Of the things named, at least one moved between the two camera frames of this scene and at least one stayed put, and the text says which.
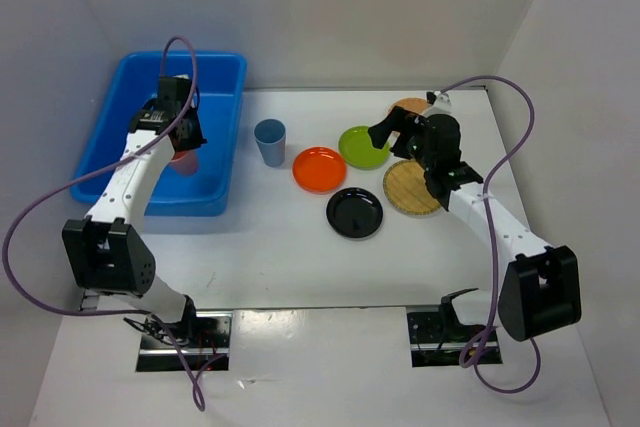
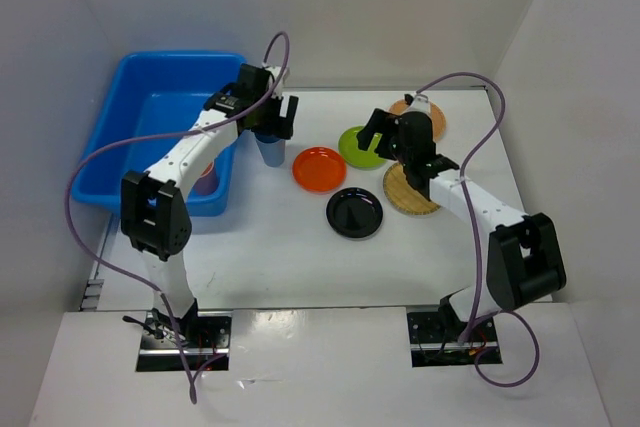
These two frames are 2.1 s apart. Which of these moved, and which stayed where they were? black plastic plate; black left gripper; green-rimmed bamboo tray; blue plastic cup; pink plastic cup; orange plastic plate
Moved: pink plastic cup; black left gripper
Stayed: blue plastic cup; black plastic plate; orange plastic plate; green-rimmed bamboo tray
